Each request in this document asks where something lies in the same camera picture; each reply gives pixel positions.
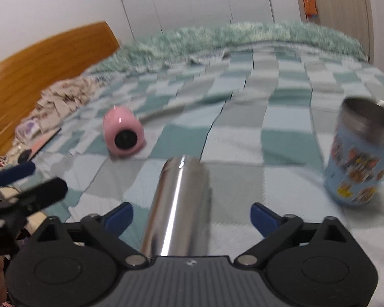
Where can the orange wooden headboard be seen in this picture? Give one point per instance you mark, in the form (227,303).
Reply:
(26,73)

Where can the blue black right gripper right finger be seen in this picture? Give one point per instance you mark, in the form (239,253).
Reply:
(279,233)

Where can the checkered green grey bed sheet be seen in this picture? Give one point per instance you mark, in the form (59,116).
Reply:
(262,120)

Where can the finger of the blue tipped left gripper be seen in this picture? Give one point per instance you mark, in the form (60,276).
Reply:
(15,173)

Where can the green floral quilt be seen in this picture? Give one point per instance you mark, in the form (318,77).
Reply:
(183,44)

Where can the beige floral crumpled cloth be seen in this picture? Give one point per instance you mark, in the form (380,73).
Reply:
(56,103)

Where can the white wardrobe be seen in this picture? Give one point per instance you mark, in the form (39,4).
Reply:
(148,17)

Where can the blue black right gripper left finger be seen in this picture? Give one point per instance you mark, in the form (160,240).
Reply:
(104,231)

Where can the pink flat card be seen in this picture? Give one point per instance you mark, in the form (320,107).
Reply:
(38,144)

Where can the blue cartoon sticker steel cup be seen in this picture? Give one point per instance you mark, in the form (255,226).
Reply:
(355,166)

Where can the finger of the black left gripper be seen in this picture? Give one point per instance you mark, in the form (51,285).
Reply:
(36,199)

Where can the beige wooden door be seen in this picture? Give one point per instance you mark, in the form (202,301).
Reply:
(352,17)

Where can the orange bag on door handle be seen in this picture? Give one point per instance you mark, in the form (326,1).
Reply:
(310,8)

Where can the tall stainless steel cup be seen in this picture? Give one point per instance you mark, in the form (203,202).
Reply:
(179,220)

